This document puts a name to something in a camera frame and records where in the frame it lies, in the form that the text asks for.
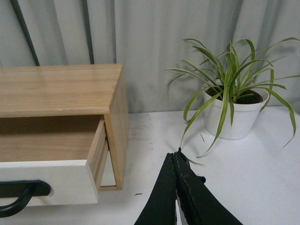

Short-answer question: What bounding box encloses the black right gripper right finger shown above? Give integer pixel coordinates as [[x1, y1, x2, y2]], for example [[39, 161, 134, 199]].
[[173, 148, 241, 225]]

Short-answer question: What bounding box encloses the green spider plant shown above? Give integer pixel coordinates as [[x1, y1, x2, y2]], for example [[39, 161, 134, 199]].
[[165, 37, 300, 165]]

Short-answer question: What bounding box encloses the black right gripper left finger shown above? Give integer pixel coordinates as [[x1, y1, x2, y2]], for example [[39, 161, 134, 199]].
[[135, 153, 177, 225]]

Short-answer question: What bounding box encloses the wooden drawer cabinet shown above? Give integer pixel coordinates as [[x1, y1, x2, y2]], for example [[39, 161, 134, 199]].
[[0, 64, 129, 190]]

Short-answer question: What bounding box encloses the white plant pot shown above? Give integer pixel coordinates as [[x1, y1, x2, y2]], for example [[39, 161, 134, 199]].
[[203, 89, 269, 140]]

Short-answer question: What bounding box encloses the grey curtain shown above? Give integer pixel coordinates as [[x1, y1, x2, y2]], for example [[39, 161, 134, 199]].
[[0, 0, 300, 113]]

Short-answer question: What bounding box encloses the black drawer handle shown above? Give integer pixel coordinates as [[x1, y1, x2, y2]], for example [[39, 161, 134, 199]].
[[0, 180, 52, 218]]

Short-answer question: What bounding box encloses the white drawer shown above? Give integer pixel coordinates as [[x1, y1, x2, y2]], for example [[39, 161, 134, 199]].
[[0, 115, 108, 206]]

